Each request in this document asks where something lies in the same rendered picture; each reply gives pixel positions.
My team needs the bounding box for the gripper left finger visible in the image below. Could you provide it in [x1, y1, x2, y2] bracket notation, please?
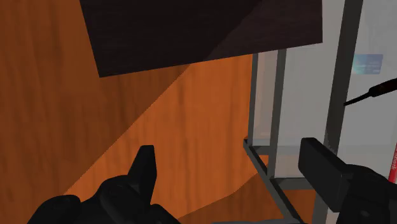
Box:
[27, 144, 181, 224]

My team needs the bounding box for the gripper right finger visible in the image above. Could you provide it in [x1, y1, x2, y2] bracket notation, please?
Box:
[298, 137, 397, 224]

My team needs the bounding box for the red and white box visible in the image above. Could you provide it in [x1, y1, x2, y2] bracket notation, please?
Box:
[387, 142, 397, 184]

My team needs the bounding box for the black pen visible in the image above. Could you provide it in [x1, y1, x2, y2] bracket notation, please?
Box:
[343, 78, 397, 107]

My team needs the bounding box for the pale blue card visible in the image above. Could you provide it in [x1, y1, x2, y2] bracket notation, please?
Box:
[352, 53, 384, 76]

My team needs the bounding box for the dark robot stand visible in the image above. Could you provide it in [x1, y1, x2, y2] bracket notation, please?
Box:
[79, 0, 324, 78]

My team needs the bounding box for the glass table with grey frame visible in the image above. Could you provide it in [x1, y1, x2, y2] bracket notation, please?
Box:
[242, 0, 397, 224]

